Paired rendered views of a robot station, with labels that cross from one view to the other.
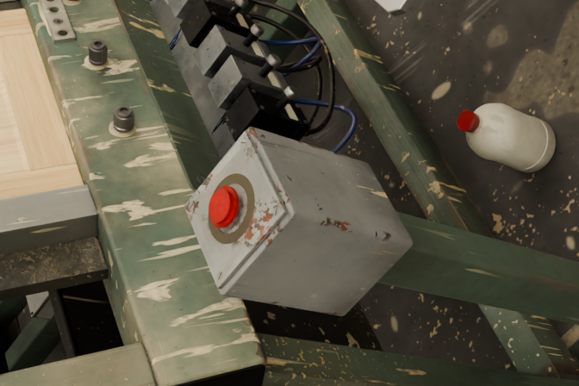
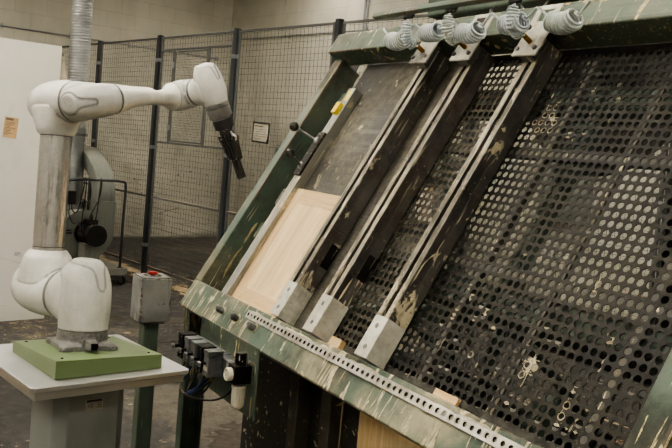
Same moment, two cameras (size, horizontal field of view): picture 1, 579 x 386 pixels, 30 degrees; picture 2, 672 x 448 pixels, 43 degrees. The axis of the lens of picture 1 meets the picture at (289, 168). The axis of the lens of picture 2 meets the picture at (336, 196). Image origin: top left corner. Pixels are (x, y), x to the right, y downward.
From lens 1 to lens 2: 3.78 m
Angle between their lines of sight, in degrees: 106
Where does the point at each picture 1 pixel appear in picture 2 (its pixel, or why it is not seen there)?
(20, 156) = (249, 287)
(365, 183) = (136, 313)
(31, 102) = (254, 298)
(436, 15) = not seen: outside the picture
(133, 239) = (209, 293)
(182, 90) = (221, 343)
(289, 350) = (187, 323)
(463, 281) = not seen: hidden behind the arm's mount
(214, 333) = (189, 296)
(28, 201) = (235, 277)
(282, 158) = (138, 283)
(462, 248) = not seen: hidden behind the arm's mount
